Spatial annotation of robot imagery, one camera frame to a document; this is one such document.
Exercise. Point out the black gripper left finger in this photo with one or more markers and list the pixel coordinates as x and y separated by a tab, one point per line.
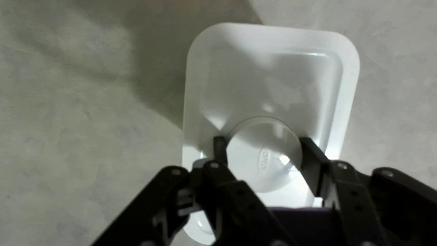
218	213

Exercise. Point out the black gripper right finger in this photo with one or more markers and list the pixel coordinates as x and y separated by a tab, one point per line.
382	209

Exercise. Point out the white rectangular container lid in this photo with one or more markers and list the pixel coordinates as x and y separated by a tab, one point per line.
273	76

